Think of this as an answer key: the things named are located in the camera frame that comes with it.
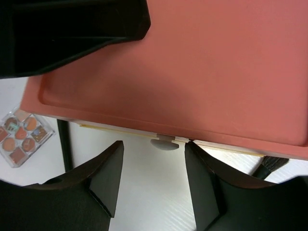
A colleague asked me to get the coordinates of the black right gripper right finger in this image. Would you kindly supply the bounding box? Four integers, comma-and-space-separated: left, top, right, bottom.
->
185, 141, 308, 231

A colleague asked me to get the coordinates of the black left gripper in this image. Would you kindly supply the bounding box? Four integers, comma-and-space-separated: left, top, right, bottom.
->
0, 0, 151, 79

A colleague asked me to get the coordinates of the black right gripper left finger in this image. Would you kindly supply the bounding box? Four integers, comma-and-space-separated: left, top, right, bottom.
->
0, 141, 124, 231

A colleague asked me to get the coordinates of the black powder brush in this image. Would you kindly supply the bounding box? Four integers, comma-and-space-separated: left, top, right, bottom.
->
252, 156, 289, 180

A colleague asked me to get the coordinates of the thin black makeup brush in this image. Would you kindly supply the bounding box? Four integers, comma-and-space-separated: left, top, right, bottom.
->
57, 119, 74, 172

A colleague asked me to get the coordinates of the orange drawer with white knob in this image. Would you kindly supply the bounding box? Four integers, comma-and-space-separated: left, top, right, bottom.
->
74, 120, 263, 157

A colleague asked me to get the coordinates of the orange drawer box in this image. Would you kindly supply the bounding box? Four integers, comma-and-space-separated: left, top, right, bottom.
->
21, 0, 308, 159

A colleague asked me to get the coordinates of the clear nine-pan eyeshadow palette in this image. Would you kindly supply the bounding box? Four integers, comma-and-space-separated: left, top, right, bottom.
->
0, 106, 55, 168

